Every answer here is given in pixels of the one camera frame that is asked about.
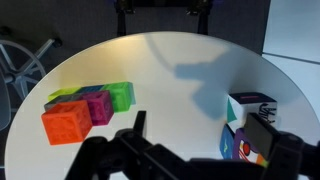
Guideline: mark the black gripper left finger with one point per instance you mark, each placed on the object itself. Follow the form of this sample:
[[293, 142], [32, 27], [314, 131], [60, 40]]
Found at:
[[139, 125]]

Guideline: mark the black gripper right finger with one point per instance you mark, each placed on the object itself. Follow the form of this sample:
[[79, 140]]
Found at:
[[262, 135]]

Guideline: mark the orange plush number block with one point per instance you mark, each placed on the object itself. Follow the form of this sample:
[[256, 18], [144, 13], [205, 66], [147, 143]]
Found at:
[[240, 104]]

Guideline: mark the green rubber embossed block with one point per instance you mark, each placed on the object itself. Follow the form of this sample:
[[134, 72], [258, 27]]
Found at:
[[120, 95]]

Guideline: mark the blue purple plush block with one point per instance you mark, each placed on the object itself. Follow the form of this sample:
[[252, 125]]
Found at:
[[226, 142]]

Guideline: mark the magenta rubber embossed block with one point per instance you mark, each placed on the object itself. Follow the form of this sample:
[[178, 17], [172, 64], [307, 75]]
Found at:
[[100, 107]]

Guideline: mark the blue rubber embossed block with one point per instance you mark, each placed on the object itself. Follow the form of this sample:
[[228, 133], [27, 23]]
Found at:
[[87, 89]]

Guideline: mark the grey rubber embossed block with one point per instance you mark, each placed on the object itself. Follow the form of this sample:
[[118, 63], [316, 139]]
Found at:
[[61, 98]]

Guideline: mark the orange rubber embossed block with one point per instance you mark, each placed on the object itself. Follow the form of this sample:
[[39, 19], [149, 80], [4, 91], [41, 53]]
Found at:
[[67, 122]]

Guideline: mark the yellow-green rubber embossed block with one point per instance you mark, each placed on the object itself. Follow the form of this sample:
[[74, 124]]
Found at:
[[63, 91]]

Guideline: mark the grey office chair base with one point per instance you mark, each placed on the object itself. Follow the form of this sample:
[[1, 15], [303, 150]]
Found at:
[[19, 69]]

